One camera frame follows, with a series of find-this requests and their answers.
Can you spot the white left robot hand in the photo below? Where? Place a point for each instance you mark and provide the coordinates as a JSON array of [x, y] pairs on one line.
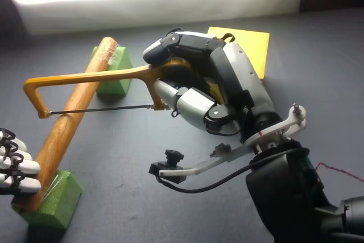
[[17, 169]]

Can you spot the white backdrop sheet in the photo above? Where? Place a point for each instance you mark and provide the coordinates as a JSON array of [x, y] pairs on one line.
[[142, 4]]

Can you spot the green foam block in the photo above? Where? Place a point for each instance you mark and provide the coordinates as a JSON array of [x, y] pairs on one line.
[[59, 200], [119, 86]]

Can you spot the wooden rod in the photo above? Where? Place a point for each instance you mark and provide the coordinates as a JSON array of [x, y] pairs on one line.
[[62, 135]]

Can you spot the yellow cube block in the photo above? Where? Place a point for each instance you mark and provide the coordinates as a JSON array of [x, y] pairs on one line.
[[256, 46]]

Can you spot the yellow hacksaw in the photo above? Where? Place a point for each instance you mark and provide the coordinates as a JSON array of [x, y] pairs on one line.
[[85, 75]]

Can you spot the grey table cloth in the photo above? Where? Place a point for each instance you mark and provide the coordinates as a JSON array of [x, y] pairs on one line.
[[128, 203]]

